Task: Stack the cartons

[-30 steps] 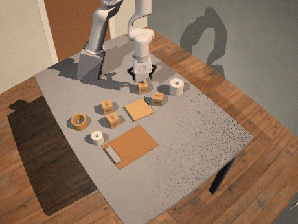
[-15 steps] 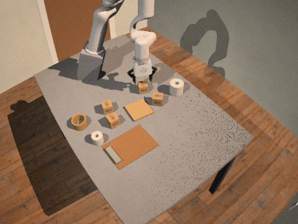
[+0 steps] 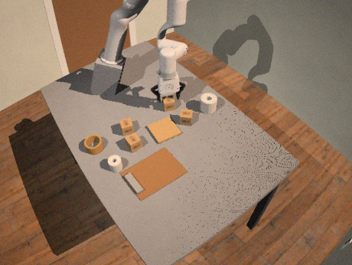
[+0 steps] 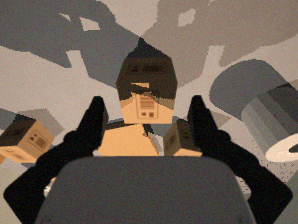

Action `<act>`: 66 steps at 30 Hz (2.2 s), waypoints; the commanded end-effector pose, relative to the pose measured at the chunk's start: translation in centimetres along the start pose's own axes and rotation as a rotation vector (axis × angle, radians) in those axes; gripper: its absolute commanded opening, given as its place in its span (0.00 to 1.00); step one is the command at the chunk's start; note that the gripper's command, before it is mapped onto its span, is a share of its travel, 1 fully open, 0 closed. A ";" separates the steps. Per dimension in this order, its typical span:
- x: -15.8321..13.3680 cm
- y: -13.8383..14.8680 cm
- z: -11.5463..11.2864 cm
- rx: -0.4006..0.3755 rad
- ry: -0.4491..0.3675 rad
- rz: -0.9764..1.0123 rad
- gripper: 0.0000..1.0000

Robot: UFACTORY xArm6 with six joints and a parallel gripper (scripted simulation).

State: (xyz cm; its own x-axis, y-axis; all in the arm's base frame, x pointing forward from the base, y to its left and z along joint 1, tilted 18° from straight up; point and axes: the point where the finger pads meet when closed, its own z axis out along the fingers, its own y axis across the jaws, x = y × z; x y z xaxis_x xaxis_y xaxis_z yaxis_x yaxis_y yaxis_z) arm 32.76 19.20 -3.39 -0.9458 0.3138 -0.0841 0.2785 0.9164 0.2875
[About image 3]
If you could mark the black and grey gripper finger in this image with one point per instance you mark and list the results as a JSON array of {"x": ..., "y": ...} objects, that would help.
[
  {"x": 181, "y": 88},
  {"x": 156, "y": 92}
]

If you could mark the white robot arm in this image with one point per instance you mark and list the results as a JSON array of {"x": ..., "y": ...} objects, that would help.
[{"x": 169, "y": 51}]

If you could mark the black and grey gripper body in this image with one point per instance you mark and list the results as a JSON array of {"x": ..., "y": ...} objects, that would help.
[{"x": 168, "y": 86}]

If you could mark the white cylinder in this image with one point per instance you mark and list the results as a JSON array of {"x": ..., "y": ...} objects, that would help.
[{"x": 115, "y": 163}]

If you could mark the tan cardboard carton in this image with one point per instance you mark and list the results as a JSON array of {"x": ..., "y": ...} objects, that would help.
[
  {"x": 168, "y": 103},
  {"x": 133, "y": 142},
  {"x": 186, "y": 117}
]

